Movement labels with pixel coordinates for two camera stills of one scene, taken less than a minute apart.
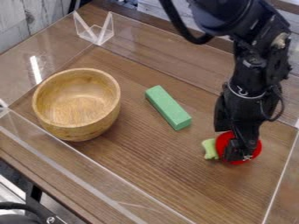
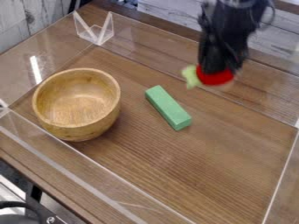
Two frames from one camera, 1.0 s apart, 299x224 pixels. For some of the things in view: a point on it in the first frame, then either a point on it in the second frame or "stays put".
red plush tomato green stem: x=215 y=149 -> x=197 y=76
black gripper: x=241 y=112 -> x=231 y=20
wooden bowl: x=77 y=103 stays put
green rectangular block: x=177 y=117 stays put
